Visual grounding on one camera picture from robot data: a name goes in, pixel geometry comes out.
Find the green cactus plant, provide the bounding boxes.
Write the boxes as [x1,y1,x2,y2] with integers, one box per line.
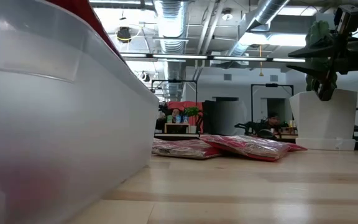
[305,20,339,93]

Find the white square planter pot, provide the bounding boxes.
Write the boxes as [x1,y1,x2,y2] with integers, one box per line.
[289,88,358,140]

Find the hanging pendant lamp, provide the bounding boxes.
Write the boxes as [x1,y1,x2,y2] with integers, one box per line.
[258,45,265,77]

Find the person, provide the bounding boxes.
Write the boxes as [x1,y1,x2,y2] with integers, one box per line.
[155,107,182,131]
[259,112,283,139]

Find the round ceiling fixture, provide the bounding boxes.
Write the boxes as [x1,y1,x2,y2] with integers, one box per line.
[221,8,234,22]

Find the grey cylindrical column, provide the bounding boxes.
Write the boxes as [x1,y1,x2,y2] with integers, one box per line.
[213,96,247,136]

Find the long ceiling light strip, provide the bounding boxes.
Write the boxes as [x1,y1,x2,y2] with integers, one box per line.
[118,52,306,63]

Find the black cabinet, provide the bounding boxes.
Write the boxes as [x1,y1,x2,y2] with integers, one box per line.
[203,100,217,135]

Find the small leafy green plant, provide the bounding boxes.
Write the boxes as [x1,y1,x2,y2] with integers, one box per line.
[183,106,203,118]

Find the red sofa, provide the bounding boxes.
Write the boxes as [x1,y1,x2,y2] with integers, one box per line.
[166,100,204,134]

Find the small wooden shelf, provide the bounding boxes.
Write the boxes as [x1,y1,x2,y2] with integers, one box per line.
[164,122,191,134]

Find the translucent white plastic basket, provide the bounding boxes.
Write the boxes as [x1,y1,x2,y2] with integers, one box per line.
[0,0,160,224]

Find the black metal frame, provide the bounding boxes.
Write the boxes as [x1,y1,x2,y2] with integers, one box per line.
[250,83,295,124]
[150,79,198,106]

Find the silver corrugated ceiling duct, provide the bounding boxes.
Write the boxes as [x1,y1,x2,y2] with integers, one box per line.
[152,0,188,101]

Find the black security camera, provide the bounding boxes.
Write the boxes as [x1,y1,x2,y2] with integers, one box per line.
[139,70,152,83]

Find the black hanging dome camera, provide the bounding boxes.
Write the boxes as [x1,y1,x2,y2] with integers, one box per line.
[116,26,132,44]

